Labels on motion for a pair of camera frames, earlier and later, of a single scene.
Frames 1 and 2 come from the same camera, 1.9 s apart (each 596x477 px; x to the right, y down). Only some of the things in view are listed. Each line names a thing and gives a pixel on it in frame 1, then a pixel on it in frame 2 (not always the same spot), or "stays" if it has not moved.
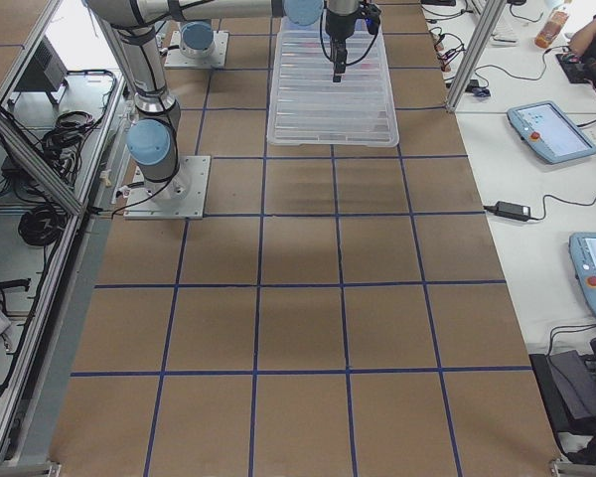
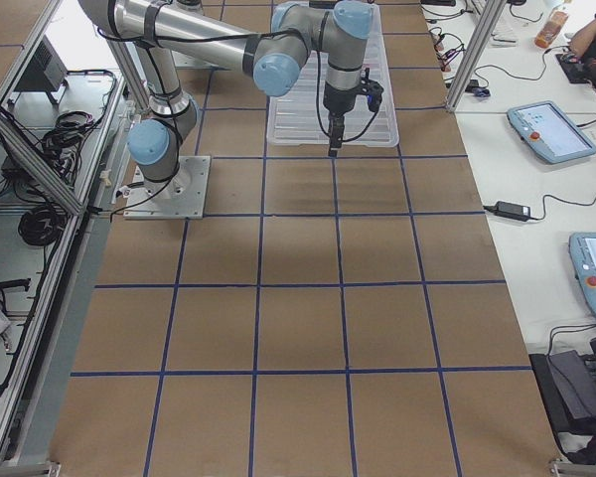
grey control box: (48, 71) stays
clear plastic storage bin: (309, 108) stays
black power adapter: (510, 210) stays
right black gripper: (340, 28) → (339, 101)
